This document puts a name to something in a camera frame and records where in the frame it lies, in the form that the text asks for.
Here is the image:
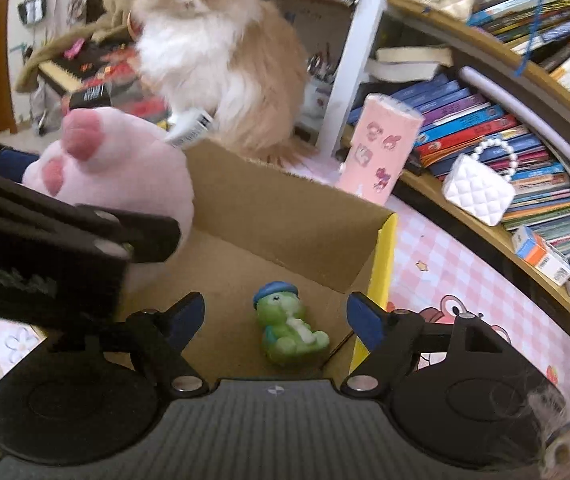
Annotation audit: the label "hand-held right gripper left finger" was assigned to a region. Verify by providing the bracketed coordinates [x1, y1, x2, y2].
[110, 291, 210, 396]

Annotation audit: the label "piano keyboard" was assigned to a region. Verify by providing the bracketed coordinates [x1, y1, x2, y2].
[37, 40, 140, 96]

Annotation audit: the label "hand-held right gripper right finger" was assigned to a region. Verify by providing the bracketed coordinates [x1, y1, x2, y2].
[340, 291, 510, 396]

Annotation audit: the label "orange and white small box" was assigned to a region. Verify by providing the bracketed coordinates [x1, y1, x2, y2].
[511, 225, 570, 286]

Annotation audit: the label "white quilted purse pearl handle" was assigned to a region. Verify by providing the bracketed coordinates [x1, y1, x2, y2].
[441, 138, 520, 227]

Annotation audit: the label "thick book white pages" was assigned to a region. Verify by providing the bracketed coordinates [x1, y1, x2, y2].
[376, 46, 453, 67]
[367, 60, 440, 82]

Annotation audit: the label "black and white hanging bag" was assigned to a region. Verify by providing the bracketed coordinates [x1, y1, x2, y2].
[17, 0, 48, 26]

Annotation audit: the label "row of books lower shelf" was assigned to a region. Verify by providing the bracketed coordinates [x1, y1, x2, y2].
[347, 75, 570, 306]

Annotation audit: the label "row of books shelf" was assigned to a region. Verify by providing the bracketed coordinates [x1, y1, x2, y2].
[347, 75, 570, 306]
[467, 0, 570, 121]

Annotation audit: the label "row of books upper shelf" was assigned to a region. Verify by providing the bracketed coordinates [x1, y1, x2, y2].
[467, 0, 570, 121]

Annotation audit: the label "fluffy orange and white cat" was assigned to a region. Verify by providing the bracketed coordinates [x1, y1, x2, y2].
[132, 0, 310, 166]

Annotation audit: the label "white barcode box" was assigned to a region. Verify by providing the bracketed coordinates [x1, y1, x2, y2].
[165, 109, 216, 150]

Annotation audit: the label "pink printed pack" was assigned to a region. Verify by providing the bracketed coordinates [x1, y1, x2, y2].
[339, 94, 426, 206]

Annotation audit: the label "pink plush paw toy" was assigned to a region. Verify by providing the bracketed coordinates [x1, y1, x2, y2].
[21, 107, 196, 306]

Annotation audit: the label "wooden bookshelf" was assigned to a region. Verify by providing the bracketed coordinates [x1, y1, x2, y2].
[340, 0, 570, 336]

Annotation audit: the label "cardboard box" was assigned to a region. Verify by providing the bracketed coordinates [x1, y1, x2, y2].
[40, 140, 398, 378]

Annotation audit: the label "brown plush cloth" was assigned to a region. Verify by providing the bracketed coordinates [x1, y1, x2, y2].
[15, 0, 136, 93]

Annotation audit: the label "grey fluffy pompom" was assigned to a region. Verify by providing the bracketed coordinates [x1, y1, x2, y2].
[527, 385, 570, 480]

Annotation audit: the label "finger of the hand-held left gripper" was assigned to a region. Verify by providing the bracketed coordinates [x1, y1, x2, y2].
[0, 160, 182, 263]
[0, 136, 40, 183]

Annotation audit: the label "pink checked tablecloth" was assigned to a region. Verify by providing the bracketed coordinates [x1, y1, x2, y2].
[0, 130, 570, 411]

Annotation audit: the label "white rolled paper tube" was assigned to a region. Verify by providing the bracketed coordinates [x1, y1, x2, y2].
[459, 66, 570, 177]

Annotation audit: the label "black box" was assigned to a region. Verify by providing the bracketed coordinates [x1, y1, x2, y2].
[67, 82, 113, 111]

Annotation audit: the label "green dinosaur toy blue hat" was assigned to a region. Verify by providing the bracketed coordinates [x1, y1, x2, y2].
[252, 281, 330, 366]

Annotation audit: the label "blue lanyard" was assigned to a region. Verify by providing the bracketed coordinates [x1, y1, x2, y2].
[517, 0, 553, 78]

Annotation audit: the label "red plastic packaging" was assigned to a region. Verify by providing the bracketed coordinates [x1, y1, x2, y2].
[80, 50, 170, 123]

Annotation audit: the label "pen holder with pens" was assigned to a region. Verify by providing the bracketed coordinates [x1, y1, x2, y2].
[302, 50, 338, 116]

